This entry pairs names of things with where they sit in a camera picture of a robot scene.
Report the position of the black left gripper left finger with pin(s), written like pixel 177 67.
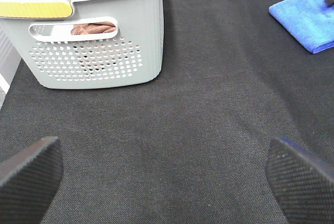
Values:
pixel 30 180

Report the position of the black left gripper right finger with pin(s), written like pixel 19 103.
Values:
pixel 301 182

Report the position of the blue microfiber towel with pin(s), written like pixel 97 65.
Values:
pixel 309 22

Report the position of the grey perforated plastic basket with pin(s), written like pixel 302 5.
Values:
pixel 130 55

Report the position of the brown towel in basket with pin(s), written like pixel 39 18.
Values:
pixel 93 28

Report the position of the yellow label on basket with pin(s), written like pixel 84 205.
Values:
pixel 36 10

